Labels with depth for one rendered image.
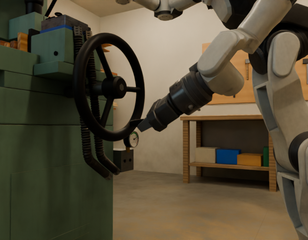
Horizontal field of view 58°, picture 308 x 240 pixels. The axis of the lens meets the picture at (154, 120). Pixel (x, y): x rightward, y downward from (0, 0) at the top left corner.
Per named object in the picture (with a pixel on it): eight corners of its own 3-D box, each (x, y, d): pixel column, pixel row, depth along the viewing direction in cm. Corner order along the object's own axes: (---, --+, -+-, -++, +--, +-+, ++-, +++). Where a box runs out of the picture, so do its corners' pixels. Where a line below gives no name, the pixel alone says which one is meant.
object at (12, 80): (4, 86, 67) (4, 70, 67) (-41, 92, 77) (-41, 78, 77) (110, 101, 101) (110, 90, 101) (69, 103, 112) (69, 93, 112)
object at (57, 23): (65, 28, 72) (65, 7, 72) (37, 35, 78) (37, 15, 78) (98, 42, 83) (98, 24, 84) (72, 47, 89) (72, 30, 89)
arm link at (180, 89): (164, 142, 69) (204, 117, 64) (139, 113, 67) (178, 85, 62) (171, 121, 80) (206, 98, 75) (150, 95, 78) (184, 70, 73)
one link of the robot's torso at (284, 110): (313, 164, 102) (280, 42, 103) (347, 172, 84) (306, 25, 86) (273, 174, 102) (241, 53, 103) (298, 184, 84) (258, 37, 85)
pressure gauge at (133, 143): (129, 153, 100) (129, 130, 100) (120, 153, 102) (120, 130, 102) (138, 152, 105) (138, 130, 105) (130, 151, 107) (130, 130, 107)
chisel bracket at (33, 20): (34, 37, 87) (34, 11, 87) (7, 44, 94) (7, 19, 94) (53, 44, 94) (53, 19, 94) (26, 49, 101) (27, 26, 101)
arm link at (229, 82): (210, 115, 70) (251, 89, 65) (187, 96, 63) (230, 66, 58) (197, 84, 77) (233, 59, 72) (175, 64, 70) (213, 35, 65)
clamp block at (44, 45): (63, 61, 70) (63, 26, 70) (28, 67, 77) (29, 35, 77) (101, 71, 83) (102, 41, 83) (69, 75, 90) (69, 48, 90)
